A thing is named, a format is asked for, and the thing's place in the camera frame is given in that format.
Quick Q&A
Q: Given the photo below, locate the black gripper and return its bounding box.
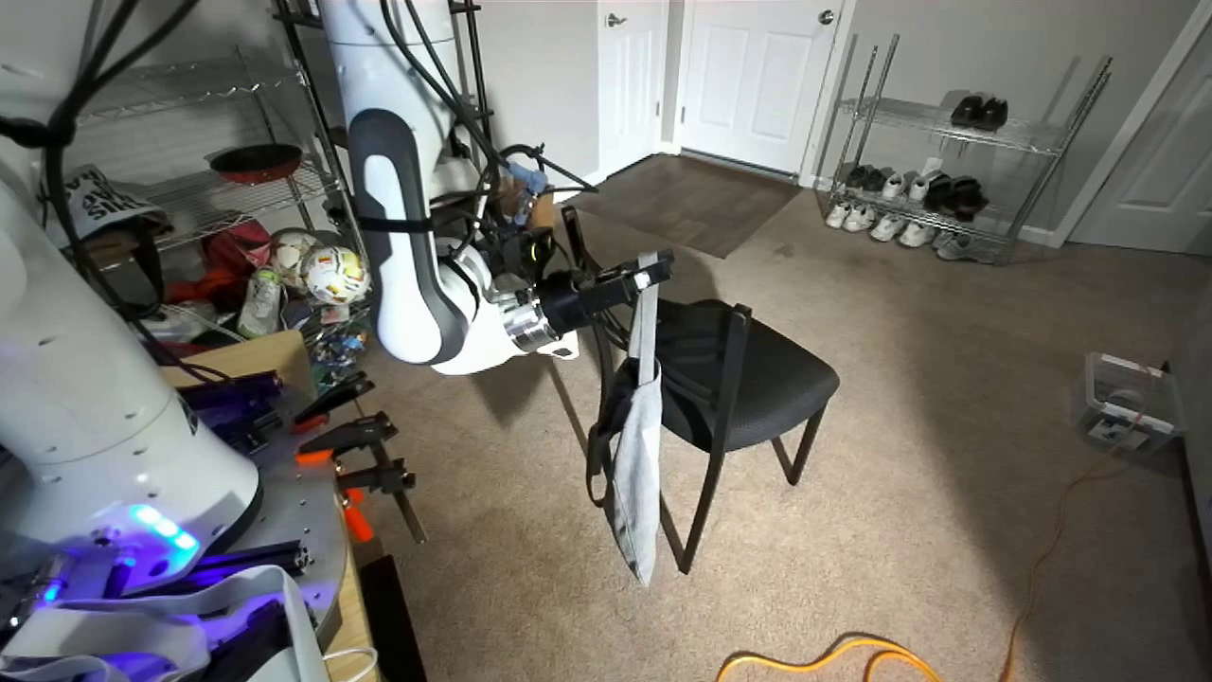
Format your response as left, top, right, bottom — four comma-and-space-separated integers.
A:
535, 245, 678, 343

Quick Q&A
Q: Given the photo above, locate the grey tote bag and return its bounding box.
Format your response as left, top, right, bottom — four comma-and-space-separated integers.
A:
584, 252, 672, 591

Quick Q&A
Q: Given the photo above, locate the black metal dining chair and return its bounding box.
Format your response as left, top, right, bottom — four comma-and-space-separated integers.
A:
555, 204, 846, 580

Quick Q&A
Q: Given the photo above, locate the red bag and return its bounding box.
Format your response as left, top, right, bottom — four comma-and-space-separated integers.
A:
168, 219, 282, 312

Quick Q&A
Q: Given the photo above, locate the brown door mat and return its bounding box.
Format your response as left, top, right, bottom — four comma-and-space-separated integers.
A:
574, 149, 805, 263

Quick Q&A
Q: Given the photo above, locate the white entry door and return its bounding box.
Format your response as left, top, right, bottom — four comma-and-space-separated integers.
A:
678, 0, 851, 181

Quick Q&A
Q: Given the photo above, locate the white sneaker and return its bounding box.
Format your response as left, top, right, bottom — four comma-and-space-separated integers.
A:
884, 154, 942, 204

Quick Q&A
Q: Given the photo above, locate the colourful soccer ball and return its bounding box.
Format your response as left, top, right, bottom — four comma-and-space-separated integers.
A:
301, 244, 375, 312

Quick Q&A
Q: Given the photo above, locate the colourful toy pile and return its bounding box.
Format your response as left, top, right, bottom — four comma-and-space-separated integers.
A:
306, 320, 372, 387

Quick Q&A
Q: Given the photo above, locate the black bulky sneaker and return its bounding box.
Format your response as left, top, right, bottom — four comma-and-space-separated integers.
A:
920, 172, 992, 229

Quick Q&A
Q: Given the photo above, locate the black orange bar clamp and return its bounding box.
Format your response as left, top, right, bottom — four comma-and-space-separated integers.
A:
329, 451, 434, 551
296, 411, 405, 473

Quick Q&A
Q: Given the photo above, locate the black metal rack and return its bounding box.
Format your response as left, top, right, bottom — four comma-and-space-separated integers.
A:
277, 0, 535, 355

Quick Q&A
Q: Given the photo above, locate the white green bottle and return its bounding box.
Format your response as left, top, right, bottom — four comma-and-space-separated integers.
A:
235, 263, 290, 343

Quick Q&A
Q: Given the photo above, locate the brown cardboard box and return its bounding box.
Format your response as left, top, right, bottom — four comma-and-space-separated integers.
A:
156, 329, 320, 393

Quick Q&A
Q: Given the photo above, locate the dark red bowl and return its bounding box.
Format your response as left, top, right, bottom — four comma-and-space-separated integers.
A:
205, 139, 306, 191

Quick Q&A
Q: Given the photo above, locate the purple plastic part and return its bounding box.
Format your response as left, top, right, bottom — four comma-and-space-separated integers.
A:
173, 372, 290, 449

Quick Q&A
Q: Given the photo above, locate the clear plastic storage box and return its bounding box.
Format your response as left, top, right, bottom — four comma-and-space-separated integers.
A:
1075, 350, 1191, 456

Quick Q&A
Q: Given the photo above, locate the white panel interior door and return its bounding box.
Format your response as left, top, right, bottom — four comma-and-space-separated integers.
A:
1069, 13, 1212, 258

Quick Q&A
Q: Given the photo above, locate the black white printed plate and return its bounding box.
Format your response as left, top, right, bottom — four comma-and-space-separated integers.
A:
60, 163, 168, 238

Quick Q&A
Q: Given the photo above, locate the metal wire shoe rack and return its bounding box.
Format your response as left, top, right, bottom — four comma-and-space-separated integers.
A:
812, 36, 1119, 266

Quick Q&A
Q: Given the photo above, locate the orange extension cord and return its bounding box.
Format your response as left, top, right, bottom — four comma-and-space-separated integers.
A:
713, 449, 1149, 682

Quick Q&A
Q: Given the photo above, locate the silver wire shelving unit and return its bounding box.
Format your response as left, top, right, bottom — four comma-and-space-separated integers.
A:
0, 51, 334, 346

